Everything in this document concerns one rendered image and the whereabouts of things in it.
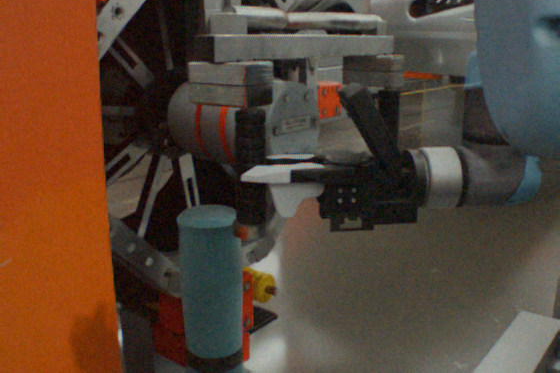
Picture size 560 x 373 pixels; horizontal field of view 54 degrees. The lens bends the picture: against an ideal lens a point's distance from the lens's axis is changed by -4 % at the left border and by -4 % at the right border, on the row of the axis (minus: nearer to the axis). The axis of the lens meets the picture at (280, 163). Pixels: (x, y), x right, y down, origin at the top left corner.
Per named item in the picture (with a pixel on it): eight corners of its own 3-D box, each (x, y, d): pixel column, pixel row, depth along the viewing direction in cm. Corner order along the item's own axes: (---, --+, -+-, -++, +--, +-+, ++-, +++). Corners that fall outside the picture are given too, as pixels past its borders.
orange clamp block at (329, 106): (287, 117, 118) (312, 113, 125) (319, 120, 113) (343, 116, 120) (287, 83, 116) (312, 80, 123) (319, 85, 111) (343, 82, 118)
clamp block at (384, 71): (356, 83, 98) (357, 51, 97) (404, 86, 92) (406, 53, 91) (340, 84, 94) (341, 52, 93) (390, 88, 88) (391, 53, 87)
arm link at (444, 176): (464, 153, 65) (437, 141, 73) (427, 154, 65) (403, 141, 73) (459, 215, 67) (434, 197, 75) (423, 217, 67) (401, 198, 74)
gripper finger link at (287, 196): (248, 225, 63) (327, 218, 65) (247, 172, 61) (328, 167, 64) (241, 217, 66) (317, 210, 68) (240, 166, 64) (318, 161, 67)
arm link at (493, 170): (516, 133, 74) (511, 195, 76) (439, 135, 73) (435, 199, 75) (549, 144, 67) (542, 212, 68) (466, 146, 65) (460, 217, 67)
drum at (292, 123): (223, 150, 102) (222, 70, 99) (324, 166, 90) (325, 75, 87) (163, 163, 91) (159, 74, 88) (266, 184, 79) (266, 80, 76)
